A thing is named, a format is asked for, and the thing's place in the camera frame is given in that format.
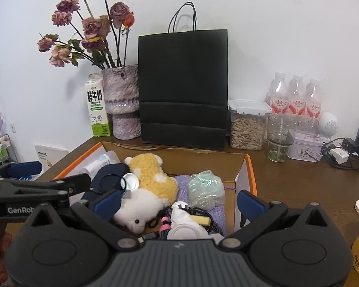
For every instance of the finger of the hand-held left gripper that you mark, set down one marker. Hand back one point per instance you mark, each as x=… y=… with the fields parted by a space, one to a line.
x=25 y=169
x=48 y=187

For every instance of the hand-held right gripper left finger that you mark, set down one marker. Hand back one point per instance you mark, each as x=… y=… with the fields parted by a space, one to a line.
x=107 y=201

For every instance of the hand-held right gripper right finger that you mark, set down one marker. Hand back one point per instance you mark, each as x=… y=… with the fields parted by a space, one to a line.
x=251 y=204

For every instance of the small silver card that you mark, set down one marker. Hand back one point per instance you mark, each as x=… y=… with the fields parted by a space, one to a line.
x=127 y=194

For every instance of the small white bottle lid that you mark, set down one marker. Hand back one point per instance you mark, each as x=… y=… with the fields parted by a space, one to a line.
x=131 y=182

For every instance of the navy blue pouch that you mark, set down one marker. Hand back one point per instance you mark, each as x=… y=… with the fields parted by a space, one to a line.
x=107 y=170

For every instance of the yellow sponge block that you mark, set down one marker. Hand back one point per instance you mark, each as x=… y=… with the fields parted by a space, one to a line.
x=200 y=220

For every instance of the yellow white plush toy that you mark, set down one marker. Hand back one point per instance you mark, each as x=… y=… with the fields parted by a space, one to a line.
x=158 y=185

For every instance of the small white charger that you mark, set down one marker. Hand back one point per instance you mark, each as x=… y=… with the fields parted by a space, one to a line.
x=179 y=205

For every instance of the white tissue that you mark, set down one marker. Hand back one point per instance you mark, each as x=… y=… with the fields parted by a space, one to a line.
x=179 y=216

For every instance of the large white jar lid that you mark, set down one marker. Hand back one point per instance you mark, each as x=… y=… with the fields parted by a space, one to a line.
x=182 y=232

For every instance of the orange cardboard box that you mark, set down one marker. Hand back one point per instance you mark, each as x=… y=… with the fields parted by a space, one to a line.
x=182 y=163

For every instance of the clear seed storage container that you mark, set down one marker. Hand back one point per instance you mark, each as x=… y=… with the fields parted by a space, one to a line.
x=246 y=131

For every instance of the person's left hand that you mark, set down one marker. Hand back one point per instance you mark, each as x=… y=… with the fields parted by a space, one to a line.
x=1 y=254

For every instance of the white plastic bottle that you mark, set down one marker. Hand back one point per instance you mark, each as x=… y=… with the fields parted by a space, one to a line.
x=100 y=163

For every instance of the iridescent plastic bag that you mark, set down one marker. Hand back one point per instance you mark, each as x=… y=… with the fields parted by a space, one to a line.
x=206 y=188

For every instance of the clear glass cup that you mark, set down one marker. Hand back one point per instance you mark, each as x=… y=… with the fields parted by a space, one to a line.
x=275 y=152

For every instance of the purple knitted cloth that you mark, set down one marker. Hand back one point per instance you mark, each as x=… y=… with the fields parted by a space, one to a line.
x=182 y=191

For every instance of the white floral tin box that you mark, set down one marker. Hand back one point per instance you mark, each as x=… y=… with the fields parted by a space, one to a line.
x=305 y=149

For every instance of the white green milk carton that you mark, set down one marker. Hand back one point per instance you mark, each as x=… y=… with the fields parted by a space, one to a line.
x=97 y=104

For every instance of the white charger plug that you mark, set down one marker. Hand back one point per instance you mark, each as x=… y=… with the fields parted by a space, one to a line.
x=338 y=156

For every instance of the purple ceramic vase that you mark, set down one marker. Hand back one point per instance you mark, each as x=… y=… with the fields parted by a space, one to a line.
x=121 y=95

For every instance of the clear water bottle red label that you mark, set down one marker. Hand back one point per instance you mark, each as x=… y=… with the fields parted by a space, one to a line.
x=296 y=103
x=313 y=106
x=278 y=98

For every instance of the white round speaker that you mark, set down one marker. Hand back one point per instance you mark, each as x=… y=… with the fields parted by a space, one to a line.
x=329 y=124

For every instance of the dried rose bouquet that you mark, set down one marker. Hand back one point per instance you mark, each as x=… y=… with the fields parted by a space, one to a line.
x=92 y=28

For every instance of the black paper bag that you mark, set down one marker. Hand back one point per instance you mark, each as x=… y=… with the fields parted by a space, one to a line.
x=182 y=89

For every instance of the white wall socket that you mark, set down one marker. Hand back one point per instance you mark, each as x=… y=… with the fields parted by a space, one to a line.
x=13 y=127

